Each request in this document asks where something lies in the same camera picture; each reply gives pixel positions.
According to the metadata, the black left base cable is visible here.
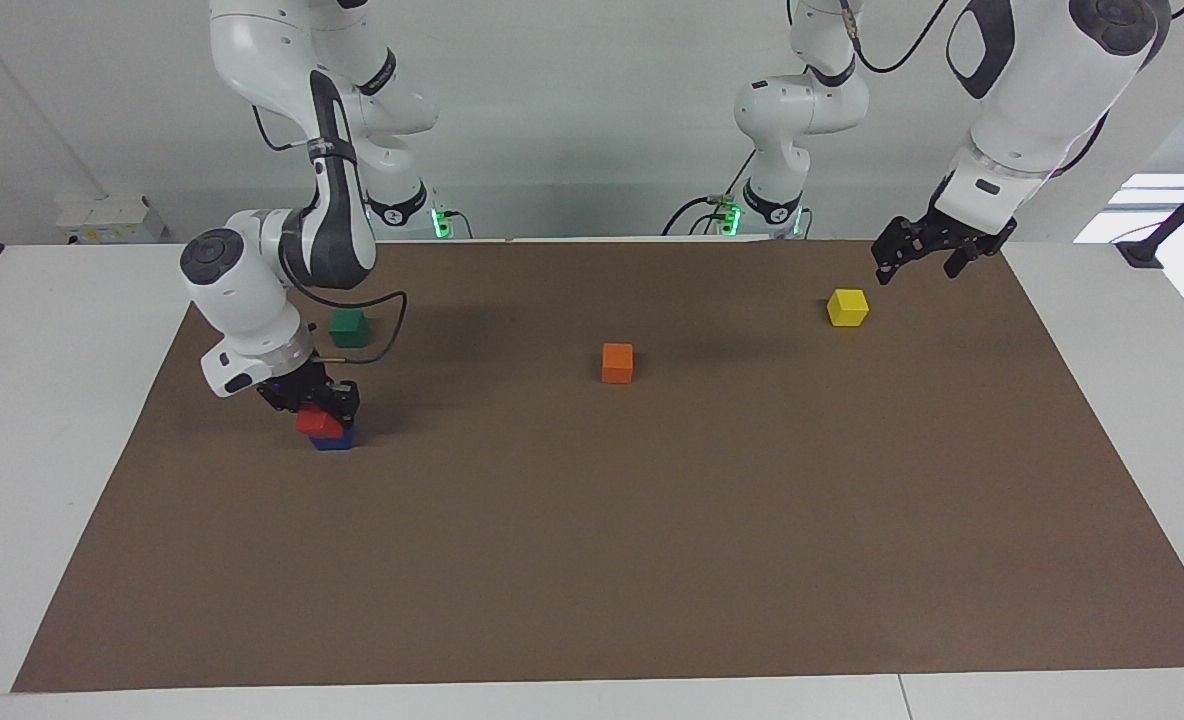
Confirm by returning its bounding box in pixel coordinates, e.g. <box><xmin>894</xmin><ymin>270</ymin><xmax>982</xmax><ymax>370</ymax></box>
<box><xmin>662</xmin><ymin>150</ymin><xmax>753</xmax><ymax>238</ymax></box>

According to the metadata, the white wall box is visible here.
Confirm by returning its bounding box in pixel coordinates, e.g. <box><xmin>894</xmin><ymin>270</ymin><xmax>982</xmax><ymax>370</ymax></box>
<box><xmin>57</xmin><ymin>196</ymin><xmax>168</xmax><ymax>244</ymax></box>

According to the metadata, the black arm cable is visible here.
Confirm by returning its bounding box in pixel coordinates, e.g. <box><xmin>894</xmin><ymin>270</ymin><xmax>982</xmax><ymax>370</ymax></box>
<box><xmin>845</xmin><ymin>0</ymin><xmax>1113</xmax><ymax>181</ymax></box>
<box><xmin>252</xmin><ymin>100</ymin><xmax>409</xmax><ymax>366</ymax></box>

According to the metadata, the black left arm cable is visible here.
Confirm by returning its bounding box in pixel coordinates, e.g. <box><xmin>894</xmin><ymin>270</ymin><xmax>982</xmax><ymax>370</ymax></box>
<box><xmin>845</xmin><ymin>0</ymin><xmax>1113</xmax><ymax>181</ymax></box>

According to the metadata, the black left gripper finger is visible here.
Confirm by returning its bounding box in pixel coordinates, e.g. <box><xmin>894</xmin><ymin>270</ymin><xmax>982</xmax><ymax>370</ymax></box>
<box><xmin>872</xmin><ymin>218</ymin><xmax>928</xmax><ymax>288</ymax></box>
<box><xmin>942</xmin><ymin>218</ymin><xmax>1018</xmax><ymax>279</ymax></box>

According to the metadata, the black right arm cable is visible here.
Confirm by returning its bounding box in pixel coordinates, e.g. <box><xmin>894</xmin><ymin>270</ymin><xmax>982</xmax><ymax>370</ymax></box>
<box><xmin>252</xmin><ymin>100</ymin><xmax>409</xmax><ymax>366</ymax></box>

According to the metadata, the brown table mat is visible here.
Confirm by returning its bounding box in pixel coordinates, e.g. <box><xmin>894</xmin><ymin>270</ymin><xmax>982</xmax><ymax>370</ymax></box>
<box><xmin>10</xmin><ymin>238</ymin><xmax>1184</xmax><ymax>693</ymax></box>

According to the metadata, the yellow cube block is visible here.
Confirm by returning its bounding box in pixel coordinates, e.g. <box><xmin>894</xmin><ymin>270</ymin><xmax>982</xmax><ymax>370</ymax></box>
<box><xmin>827</xmin><ymin>288</ymin><xmax>870</xmax><ymax>328</ymax></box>

